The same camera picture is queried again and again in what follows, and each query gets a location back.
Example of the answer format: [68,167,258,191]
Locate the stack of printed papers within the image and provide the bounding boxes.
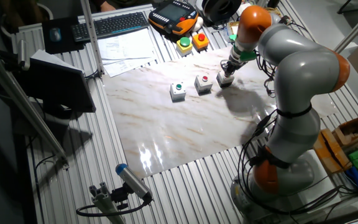
[97,27,158,78]

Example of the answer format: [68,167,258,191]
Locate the white egg shaped object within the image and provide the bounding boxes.
[191,16,204,33]

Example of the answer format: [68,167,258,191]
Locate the silver camera blue end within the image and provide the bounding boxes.
[115,163,154,202]

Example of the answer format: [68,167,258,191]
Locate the yellow box green mushroom button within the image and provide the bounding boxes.
[176,36,194,57]

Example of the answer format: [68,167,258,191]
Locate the slanted aluminium frame beam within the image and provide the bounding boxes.
[0,42,70,169]

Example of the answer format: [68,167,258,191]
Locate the black round spool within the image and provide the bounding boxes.
[202,0,244,24]

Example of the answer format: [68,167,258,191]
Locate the open brown cardboard box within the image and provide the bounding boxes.
[333,115,358,147]

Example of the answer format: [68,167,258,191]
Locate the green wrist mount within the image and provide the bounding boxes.
[229,33,257,62]

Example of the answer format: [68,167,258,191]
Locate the grey computer mouse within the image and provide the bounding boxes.
[49,27,62,43]

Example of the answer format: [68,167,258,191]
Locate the grey box green button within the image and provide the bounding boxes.
[169,82,187,103]

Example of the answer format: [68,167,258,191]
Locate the black camera bracket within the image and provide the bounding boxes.
[110,182,133,211]

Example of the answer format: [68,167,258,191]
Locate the black orange teach pendant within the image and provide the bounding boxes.
[148,0,200,36]

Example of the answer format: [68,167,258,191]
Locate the grey box red mushroom button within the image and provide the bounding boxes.
[216,72,235,89]

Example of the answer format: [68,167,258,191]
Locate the white yellow carton box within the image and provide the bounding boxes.
[227,21,241,36]

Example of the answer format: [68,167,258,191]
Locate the silver cylindrical camera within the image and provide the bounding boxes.
[17,39,30,71]

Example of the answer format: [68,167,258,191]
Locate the white marble pattern mat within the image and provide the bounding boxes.
[102,46,340,180]

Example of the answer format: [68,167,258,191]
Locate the bystander bare hand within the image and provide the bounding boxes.
[99,1,117,12]

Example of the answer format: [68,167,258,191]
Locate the black computer monitor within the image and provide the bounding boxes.
[17,57,97,113]

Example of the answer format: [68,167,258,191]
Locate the black computer keyboard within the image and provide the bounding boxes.
[71,11,150,43]

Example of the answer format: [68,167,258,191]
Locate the black mouse pad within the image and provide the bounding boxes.
[41,16,85,55]

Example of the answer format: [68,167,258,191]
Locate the orange box red mushroom button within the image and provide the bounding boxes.
[192,32,210,52]

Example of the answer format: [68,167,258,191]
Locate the aluminium frame post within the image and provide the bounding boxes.
[333,1,358,54]
[80,0,105,75]

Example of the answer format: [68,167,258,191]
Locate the black camera cable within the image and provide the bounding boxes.
[75,194,154,218]

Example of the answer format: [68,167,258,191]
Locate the short aluminium profile mount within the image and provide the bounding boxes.
[88,182,127,224]

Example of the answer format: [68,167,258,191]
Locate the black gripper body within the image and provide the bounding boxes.
[221,58,246,74]

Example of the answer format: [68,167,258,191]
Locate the flat orange cardboard box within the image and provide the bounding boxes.
[313,128,352,174]

